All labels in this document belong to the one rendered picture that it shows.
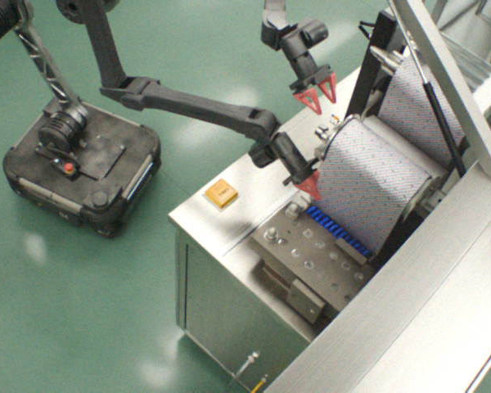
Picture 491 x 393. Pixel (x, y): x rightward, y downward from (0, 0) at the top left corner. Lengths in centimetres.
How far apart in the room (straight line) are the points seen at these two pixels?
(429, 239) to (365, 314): 17
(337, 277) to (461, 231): 67
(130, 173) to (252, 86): 101
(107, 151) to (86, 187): 20
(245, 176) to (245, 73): 164
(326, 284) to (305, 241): 13
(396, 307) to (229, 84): 261
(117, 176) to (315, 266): 131
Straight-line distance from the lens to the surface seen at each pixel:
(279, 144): 157
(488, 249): 123
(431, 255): 90
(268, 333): 178
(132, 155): 271
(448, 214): 96
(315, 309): 155
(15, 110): 332
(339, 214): 161
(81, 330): 259
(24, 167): 275
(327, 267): 157
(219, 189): 177
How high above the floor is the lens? 238
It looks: 55 degrees down
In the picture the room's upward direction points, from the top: 11 degrees clockwise
